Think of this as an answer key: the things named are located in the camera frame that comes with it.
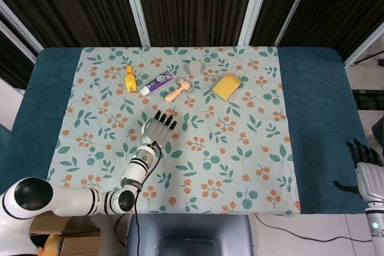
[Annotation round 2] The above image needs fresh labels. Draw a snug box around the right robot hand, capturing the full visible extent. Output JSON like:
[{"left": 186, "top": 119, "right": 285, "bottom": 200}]
[{"left": 333, "top": 138, "right": 384, "bottom": 201}]

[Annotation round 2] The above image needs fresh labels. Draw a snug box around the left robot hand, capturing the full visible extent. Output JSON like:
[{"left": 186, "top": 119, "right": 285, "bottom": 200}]
[{"left": 143, "top": 111, "right": 178, "bottom": 149}]

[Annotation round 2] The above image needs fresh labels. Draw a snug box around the white paper cup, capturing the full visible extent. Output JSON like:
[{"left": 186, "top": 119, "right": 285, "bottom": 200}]
[{"left": 140, "top": 121, "right": 153, "bottom": 146}]

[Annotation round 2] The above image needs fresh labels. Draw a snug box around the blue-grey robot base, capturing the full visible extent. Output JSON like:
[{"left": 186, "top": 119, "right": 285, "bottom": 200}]
[{"left": 124, "top": 213, "right": 256, "bottom": 256}]

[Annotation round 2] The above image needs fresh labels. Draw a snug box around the dark green chair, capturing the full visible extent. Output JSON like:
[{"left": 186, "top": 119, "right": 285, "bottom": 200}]
[{"left": 371, "top": 118, "right": 384, "bottom": 149}]

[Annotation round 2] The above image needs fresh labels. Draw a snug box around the purple white toothpaste tube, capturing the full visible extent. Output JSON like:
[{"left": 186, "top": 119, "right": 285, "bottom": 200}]
[{"left": 139, "top": 71, "right": 175, "bottom": 96}]

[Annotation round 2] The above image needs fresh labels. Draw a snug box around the floral leaf-print tablecloth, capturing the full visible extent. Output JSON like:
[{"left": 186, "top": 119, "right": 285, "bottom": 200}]
[{"left": 38, "top": 46, "right": 302, "bottom": 216}]

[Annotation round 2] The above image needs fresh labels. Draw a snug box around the yellow sponge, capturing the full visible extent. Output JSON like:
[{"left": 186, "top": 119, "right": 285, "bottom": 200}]
[{"left": 212, "top": 72, "right": 242, "bottom": 101}]

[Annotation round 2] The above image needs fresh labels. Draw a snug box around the teal blue table cover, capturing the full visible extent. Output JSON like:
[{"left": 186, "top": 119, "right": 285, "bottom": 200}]
[{"left": 0, "top": 46, "right": 373, "bottom": 215}]

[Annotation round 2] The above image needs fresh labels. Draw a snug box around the black tripod stand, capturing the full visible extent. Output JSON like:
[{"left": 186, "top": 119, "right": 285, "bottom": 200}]
[{"left": 353, "top": 53, "right": 384, "bottom": 65}]

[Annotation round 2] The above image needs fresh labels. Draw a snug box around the dark folding screen panel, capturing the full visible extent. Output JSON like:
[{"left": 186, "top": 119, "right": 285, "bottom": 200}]
[
  {"left": 0, "top": 13, "right": 37, "bottom": 89},
  {"left": 281, "top": 0, "right": 384, "bottom": 59},
  {"left": 134, "top": 0, "right": 259, "bottom": 47},
  {"left": 250, "top": 0, "right": 311, "bottom": 46},
  {"left": 0, "top": 0, "right": 143, "bottom": 49}
]

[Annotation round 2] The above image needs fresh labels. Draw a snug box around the brown cardboard box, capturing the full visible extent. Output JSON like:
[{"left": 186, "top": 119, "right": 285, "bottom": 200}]
[{"left": 29, "top": 215, "right": 101, "bottom": 256}]

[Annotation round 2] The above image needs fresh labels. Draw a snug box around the yellow plush toy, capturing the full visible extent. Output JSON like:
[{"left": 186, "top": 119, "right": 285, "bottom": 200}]
[{"left": 37, "top": 233, "right": 61, "bottom": 256}]

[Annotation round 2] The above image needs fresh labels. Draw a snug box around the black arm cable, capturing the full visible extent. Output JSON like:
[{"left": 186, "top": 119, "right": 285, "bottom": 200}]
[{"left": 131, "top": 141, "right": 163, "bottom": 252}]

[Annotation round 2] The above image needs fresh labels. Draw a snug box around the thin black floor cable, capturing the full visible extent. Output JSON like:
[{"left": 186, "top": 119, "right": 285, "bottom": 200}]
[{"left": 115, "top": 216, "right": 129, "bottom": 246}]

